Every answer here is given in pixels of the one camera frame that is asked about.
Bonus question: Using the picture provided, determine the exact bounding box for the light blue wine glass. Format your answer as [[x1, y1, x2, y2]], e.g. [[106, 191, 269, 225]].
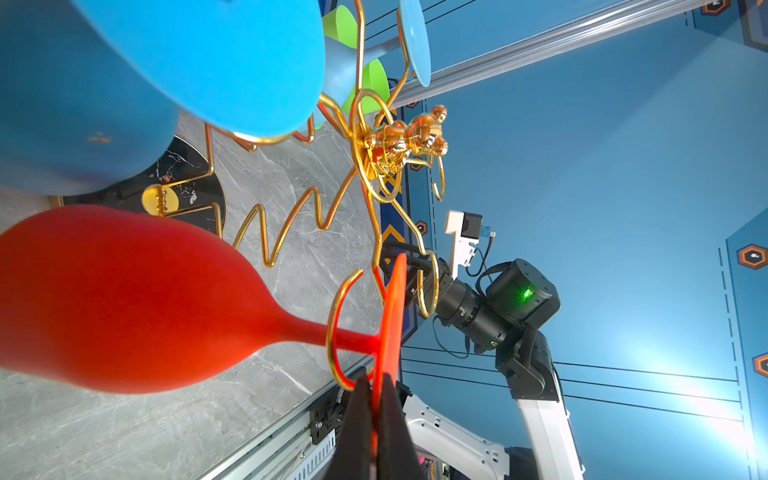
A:
[[1, 1, 325, 196]]

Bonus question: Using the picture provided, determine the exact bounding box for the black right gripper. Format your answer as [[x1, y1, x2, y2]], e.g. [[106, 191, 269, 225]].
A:
[[380, 239, 435, 318]]

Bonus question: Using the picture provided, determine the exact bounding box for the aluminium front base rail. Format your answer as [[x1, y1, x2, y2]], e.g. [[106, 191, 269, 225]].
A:
[[197, 353, 433, 480]]

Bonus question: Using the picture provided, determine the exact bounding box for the aluminium corner post right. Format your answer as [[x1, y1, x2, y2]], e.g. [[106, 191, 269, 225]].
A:
[[393, 0, 707, 108]]

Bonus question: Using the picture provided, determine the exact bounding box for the red wine glass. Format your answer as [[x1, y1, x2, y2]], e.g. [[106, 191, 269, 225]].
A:
[[0, 204, 410, 460]]

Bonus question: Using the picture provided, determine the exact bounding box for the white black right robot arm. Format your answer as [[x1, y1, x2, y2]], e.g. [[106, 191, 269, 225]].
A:
[[403, 238, 585, 479]]

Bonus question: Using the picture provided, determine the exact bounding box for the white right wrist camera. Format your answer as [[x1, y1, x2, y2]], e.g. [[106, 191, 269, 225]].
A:
[[445, 210, 496, 280]]

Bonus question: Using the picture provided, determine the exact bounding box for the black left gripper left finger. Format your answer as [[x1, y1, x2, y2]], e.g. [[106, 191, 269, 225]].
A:
[[325, 375, 373, 480]]

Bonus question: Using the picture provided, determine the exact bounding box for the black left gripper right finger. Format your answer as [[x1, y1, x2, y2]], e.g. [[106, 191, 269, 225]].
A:
[[376, 374, 425, 480]]

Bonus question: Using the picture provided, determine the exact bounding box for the gold wire wine glass rack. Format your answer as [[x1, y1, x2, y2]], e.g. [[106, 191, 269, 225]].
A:
[[49, 0, 449, 392]]

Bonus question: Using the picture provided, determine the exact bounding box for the green wine glass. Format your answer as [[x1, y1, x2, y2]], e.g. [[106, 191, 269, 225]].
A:
[[362, 59, 390, 115], [322, 5, 358, 49]]

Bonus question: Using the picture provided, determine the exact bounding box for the teal blue wine glass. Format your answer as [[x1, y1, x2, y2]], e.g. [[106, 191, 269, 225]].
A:
[[323, 1, 431, 104]]

